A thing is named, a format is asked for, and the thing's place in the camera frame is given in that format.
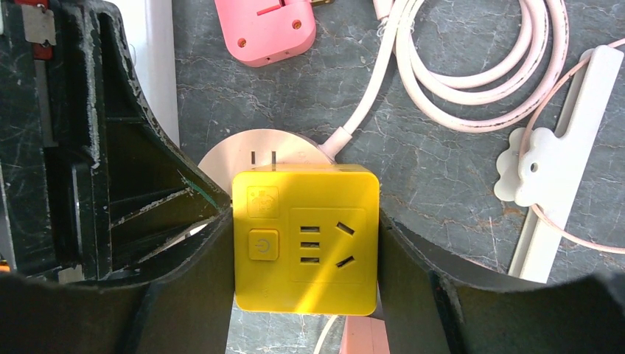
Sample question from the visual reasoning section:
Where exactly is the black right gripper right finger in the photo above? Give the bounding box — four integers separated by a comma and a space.
378, 214, 624, 353

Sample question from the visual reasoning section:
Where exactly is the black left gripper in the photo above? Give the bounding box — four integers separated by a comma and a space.
1, 1, 231, 280

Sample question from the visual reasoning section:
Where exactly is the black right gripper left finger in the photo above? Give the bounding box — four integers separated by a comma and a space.
1, 212, 234, 353

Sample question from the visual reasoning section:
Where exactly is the pink cube socket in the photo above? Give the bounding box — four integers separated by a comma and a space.
339, 316, 390, 354

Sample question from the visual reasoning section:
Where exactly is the round pink socket base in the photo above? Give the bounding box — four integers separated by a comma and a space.
198, 128, 332, 196

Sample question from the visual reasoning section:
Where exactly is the yellow cube adapter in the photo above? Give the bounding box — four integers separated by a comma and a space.
231, 164, 380, 316

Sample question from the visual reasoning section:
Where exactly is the pink cube adapter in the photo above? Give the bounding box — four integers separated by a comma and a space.
215, 0, 333, 68

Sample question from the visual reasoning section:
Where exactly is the white long power strip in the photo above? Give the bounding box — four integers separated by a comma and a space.
112, 0, 180, 145

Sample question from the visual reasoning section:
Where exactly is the pink coiled cable with plug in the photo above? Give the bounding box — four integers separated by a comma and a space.
318, 0, 570, 162

